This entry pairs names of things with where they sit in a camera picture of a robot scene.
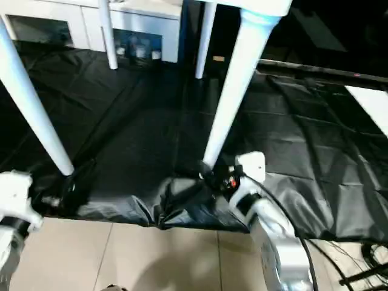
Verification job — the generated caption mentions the black flat board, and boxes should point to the black flat board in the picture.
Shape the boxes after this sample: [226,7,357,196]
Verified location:
[257,59,388,83]

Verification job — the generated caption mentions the white sideboard cabinet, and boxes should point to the white sideboard cabinet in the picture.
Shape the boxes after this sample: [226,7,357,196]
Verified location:
[0,0,182,63]

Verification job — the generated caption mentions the white low furniture top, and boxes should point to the white low furniture top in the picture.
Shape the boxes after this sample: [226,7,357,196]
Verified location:
[344,84,388,137]

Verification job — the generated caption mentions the black metal floor bar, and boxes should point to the black metal floor bar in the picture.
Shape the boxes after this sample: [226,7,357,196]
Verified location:
[339,269,388,286]

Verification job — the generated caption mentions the thin black floor cables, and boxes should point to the thin black floor cables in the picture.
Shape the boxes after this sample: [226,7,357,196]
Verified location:
[309,239,388,291]

